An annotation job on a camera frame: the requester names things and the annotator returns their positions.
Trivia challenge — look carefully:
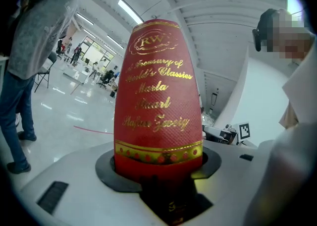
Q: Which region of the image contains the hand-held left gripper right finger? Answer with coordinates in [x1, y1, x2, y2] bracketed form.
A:
[183, 140, 273, 226]

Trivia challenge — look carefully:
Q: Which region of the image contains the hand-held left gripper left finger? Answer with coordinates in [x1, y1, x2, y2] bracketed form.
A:
[19, 143, 169, 226]

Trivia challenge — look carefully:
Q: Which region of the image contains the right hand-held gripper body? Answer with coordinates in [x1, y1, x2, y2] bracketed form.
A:
[203, 122, 251, 146]

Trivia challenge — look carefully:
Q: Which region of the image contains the red gold-trimmed book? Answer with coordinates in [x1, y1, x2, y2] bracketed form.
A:
[113, 18, 205, 223]

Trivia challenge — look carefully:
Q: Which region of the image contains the person's beige shirt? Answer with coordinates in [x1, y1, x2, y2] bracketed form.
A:
[278, 41, 317, 129]

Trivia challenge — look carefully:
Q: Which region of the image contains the person's head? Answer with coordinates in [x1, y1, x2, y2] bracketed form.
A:
[266, 8, 316, 60]

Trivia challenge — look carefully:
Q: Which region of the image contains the black office chair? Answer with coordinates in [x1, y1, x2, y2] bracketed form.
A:
[96, 70, 115, 89]

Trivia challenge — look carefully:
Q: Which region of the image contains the white rectangular table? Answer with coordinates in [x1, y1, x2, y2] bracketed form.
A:
[63, 71, 86, 83]

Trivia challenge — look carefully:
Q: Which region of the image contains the black folding chair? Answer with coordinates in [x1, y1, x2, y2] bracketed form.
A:
[34, 51, 58, 93]

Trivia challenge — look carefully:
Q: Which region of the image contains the large glass window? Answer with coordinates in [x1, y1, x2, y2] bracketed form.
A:
[80, 36, 115, 69]

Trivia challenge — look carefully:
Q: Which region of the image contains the ceiling light strip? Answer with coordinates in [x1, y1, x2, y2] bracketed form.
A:
[106, 34, 124, 50]
[117, 0, 144, 25]
[76, 12, 94, 26]

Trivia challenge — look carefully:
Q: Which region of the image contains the black head camera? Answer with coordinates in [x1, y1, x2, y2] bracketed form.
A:
[252, 8, 277, 52]

